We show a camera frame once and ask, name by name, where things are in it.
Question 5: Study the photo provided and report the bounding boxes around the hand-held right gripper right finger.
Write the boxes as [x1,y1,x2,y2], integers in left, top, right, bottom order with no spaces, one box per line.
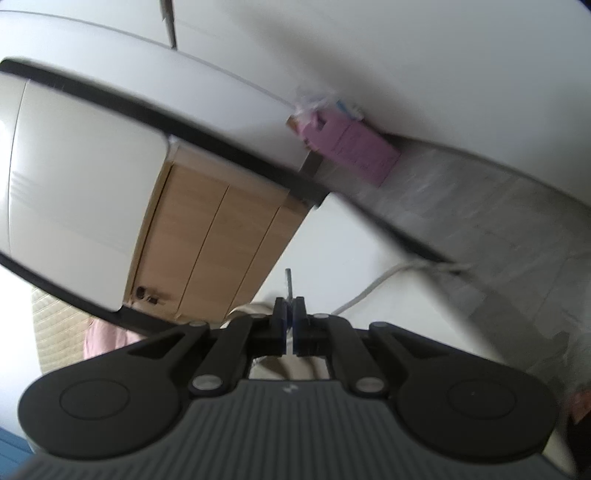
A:
[292,296,447,398]

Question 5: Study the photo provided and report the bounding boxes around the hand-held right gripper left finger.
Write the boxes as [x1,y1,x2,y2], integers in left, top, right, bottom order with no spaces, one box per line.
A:
[128,296,288,398]

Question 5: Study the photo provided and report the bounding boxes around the brown and white sneaker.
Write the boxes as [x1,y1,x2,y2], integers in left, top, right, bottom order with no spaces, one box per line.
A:
[225,302,334,381]

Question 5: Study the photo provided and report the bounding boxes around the grey white shoelace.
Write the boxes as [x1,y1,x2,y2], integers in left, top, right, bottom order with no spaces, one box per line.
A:
[284,261,472,356]

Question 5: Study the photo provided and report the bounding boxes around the wooden drawer cabinet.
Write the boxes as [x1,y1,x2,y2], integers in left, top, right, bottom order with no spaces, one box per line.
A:
[124,137,310,324]

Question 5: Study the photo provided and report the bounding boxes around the cabinet lock with keys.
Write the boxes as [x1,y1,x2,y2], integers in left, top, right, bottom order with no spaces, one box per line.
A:
[135,285,163,306]

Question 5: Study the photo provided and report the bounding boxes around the pink cloth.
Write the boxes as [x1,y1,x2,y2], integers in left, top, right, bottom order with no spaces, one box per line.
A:
[83,318,145,361]

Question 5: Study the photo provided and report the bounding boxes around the pink cardboard box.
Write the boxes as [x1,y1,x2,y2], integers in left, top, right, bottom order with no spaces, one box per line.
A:
[286,108,402,188]

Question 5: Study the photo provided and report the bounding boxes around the clear plastic bag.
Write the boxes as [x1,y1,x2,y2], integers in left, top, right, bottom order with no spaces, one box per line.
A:
[294,91,343,121]

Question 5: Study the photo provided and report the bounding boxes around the bed with pink bedding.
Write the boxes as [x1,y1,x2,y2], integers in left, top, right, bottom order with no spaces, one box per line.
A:
[30,285,94,376]

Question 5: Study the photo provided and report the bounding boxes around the person's foot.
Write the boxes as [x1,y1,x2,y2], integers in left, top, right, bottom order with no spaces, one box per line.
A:
[570,391,591,422]

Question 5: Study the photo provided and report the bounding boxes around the blue curtain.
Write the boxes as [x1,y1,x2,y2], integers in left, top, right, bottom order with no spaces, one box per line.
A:
[0,425,34,459]

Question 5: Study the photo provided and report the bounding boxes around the white chair with black frame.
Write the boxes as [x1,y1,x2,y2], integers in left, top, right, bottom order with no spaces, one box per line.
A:
[0,58,580,416]

